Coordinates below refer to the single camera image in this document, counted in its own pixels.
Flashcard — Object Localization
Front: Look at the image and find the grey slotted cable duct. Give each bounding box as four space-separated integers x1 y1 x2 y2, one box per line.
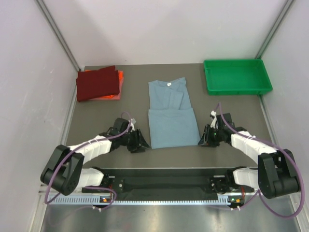
50 194 243 206

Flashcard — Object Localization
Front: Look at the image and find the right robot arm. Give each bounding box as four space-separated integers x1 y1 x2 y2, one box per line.
198 111 301 199

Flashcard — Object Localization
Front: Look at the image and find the aluminium corner post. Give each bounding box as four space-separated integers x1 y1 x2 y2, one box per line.
35 0 81 71
255 0 295 59

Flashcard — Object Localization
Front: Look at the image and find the aluminium frame rail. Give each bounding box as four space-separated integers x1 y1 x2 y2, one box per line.
38 183 83 195

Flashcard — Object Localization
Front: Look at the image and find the green plastic tray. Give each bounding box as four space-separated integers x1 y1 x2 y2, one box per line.
203 59 273 95

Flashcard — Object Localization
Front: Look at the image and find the blue t shirt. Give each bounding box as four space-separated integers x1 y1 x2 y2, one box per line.
148 77 200 149

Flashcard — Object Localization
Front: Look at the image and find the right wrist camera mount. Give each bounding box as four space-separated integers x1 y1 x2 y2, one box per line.
210 111 218 129

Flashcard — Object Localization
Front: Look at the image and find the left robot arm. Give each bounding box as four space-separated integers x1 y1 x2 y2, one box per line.
40 118 151 196

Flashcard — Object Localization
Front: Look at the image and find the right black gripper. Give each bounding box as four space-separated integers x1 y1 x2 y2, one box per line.
198 124 224 147

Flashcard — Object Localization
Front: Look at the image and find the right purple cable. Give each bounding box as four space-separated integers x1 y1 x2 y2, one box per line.
217 102 306 219

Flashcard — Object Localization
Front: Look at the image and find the dark red folded t shirt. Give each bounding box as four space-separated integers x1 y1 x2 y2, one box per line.
76 66 120 102

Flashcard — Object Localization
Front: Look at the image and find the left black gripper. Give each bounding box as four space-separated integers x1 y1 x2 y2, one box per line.
120 128 150 153

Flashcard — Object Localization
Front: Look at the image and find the right aluminium corner post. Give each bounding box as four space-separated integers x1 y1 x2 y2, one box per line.
255 0 295 59

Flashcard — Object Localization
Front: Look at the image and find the orange folded t shirt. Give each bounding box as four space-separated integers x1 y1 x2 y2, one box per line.
84 69 125 100

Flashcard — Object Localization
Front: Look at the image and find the left aluminium corner post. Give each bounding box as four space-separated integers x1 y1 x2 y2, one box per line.
35 0 81 71

